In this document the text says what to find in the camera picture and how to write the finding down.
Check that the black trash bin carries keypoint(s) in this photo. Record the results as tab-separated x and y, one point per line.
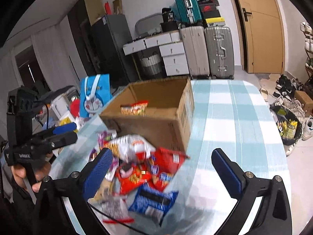
290	128

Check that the teal suitcase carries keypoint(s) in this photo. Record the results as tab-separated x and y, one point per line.
189	11

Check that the white purple snack bag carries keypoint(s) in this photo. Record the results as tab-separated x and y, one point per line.
130	148

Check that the white drawer desk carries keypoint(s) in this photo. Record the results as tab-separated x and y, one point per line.
171	50

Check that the white noodle snack bag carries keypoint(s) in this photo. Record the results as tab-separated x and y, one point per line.
138	108

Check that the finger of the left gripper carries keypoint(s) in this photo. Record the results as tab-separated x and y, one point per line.
62	140
58	130

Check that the beige suitcase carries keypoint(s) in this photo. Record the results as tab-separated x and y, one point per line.
196	51

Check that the yellow drink carton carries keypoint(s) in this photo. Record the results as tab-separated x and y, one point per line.
66	121

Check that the blue Doraemon tote bag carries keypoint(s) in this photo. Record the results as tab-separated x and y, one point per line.
95	93

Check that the shoe rack with shoes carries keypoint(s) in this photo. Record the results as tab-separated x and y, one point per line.
306	29

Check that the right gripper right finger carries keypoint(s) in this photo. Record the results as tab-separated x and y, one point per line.
274	213

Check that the black refrigerator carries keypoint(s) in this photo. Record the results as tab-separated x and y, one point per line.
110	34

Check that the blue cookie packet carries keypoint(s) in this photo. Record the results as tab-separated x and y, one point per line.
153	203

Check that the woven laundry basket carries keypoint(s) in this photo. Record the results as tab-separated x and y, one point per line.
151	65

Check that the wooden door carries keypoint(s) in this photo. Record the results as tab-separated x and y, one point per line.
263	35

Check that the silver suitcase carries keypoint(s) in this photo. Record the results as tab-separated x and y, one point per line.
220	52

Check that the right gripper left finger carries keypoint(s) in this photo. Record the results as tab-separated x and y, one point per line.
78	187

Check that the plaid tablecloth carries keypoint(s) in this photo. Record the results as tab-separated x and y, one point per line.
233	116

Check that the SF cardboard box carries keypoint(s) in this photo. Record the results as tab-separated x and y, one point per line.
167	121

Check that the beige wafer packet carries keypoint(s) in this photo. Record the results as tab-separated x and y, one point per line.
111	207

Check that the red snack bag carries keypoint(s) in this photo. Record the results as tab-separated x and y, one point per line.
157	171

